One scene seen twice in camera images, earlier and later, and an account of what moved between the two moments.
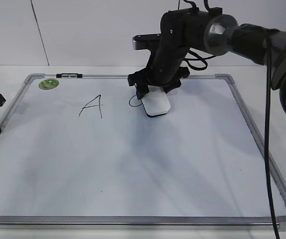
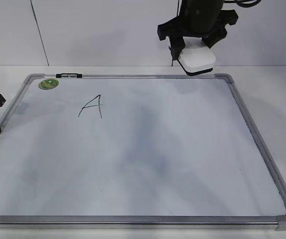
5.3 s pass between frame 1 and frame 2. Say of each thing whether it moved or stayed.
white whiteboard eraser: moved
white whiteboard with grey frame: stayed
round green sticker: stayed
